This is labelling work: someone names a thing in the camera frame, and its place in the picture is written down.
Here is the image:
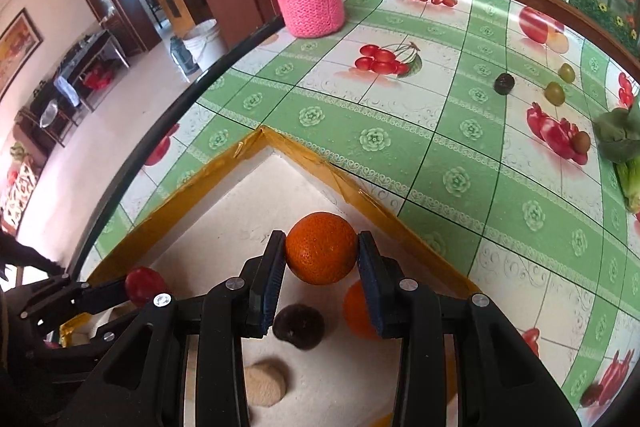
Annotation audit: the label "large orange mandarin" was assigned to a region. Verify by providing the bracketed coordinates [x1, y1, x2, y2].
[342, 281, 382, 340]

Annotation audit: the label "red tomato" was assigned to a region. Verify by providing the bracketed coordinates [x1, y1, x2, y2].
[125, 267, 169, 308]

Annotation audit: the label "beige sugarcane chunk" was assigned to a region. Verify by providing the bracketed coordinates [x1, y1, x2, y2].
[244, 361, 288, 407]

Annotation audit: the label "dark plum upper tray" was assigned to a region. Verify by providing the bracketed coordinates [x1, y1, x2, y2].
[272, 303, 326, 350]

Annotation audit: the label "white foam tray yellow tape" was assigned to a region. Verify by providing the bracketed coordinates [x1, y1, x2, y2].
[61, 127, 473, 426]

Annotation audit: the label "dark small fruit far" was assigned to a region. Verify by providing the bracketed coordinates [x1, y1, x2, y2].
[494, 72, 515, 95]

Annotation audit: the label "brownish olive fruit near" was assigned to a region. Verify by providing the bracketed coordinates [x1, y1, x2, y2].
[572, 131, 591, 155]

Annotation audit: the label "white plastic bucket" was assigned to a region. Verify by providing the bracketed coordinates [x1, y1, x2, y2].
[182, 18, 228, 72]

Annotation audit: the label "dark glass jug on floor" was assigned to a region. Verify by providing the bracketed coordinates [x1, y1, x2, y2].
[169, 36, 198, 76]

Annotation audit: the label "green olive fruit middle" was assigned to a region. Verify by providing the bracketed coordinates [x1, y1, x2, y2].
[544, 81, 566, 107]

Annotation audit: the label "green olive fruit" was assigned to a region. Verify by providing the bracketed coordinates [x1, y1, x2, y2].
[544, 81, 566, 107]
[558, 63, 576, 83]

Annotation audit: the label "green olive fruit far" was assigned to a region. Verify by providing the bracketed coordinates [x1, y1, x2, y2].
[558, 63, 576, 83]

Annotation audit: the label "green leafy bok choy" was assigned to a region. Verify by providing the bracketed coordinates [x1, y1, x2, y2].
[592, 98, 640, 215]

